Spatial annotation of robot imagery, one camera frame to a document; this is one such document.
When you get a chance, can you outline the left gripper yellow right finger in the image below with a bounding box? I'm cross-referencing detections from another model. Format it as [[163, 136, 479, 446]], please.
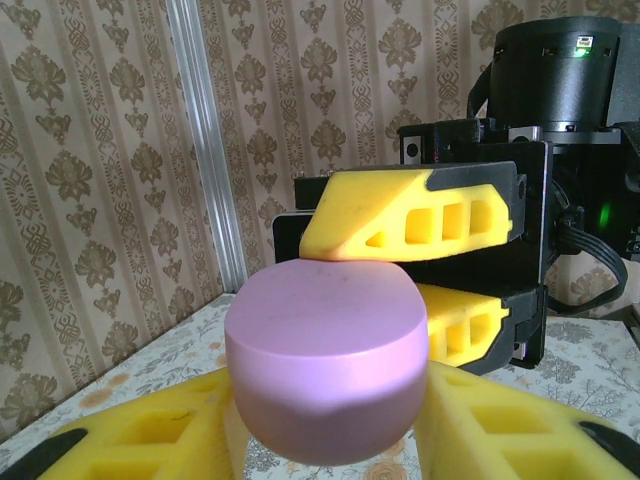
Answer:
[[416, 361, 640, 480]]

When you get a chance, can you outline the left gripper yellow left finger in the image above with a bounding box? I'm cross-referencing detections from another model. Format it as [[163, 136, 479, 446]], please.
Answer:
[[0, 371, 250, 480]]

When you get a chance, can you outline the lilac earbud charging case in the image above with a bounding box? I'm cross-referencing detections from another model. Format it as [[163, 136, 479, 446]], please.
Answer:
[[224, 259, 431, 470]]

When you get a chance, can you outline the black gripper ribbon cable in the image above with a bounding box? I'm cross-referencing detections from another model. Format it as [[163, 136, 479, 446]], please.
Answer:
[[547, 219, 629, 315]]

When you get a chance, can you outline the aluminium frame post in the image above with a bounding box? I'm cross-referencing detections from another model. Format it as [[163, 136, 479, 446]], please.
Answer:
[[163, 0, 250, 295]]

